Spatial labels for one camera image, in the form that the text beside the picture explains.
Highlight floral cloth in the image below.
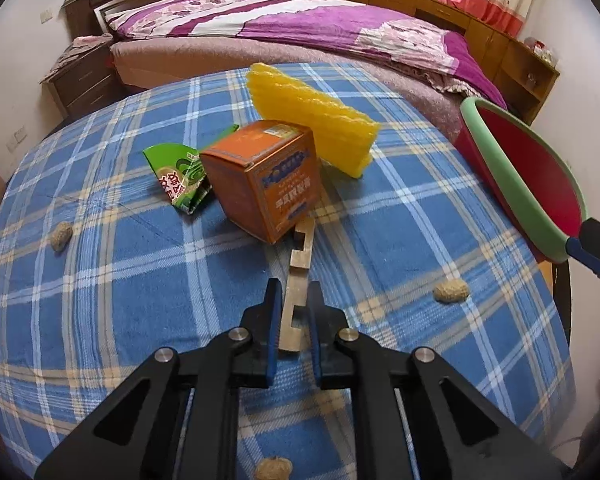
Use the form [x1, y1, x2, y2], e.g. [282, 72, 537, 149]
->
[40, 33, 115, 84]

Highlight bed with purple blanket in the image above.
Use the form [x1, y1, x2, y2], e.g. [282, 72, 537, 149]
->
[102, 0, 481, 96]

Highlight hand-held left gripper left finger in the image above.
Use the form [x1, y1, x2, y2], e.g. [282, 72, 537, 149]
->
[34, 277, 283, 480]

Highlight long wooden cabinet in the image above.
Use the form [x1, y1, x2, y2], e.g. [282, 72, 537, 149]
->
[281, 0, 561, 126]

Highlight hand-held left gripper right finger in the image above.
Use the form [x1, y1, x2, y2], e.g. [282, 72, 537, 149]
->
[305, 280, 571, 480]

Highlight green snack wrapper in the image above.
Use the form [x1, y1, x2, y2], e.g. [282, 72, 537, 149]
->
[144, 124, 241, 215]

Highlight bed with pink sheet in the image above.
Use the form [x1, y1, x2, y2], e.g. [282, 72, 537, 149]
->
[109, 34, 510, 112]

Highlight blue plaid blanket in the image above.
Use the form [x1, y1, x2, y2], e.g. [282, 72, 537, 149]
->
[0, 62, 576, 480]

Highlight yellow sponge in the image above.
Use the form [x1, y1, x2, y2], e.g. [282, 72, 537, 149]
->
[246, 62, 382, 178]

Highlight orange cardboard box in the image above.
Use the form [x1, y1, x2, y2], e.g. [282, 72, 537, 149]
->
[199, 120, 323, 245]

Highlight black table frame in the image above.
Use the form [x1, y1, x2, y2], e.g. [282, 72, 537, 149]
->
[554, 260, 579, 356]

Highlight small items on cabinet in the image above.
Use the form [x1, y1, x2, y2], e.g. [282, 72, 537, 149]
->
[525, 37, 554, 59]

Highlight dark wooden nightstand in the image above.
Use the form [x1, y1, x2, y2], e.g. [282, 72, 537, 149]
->
[40, 40, 131, 121]

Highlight red basin with green rim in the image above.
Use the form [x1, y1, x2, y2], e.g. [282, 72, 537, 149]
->
[452, 97, 588, 265]

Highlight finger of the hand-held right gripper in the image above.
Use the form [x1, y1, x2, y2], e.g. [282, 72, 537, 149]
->
[565, 217, 600, 293]

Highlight peanut in shell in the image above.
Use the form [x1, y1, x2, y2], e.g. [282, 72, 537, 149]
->
[48, 222, 74, 252]
[432, 280, 471, 304]
[254, 456, 293, 480]

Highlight white wall socket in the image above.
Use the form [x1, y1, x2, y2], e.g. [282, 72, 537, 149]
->
[5, 130, 29, 154]

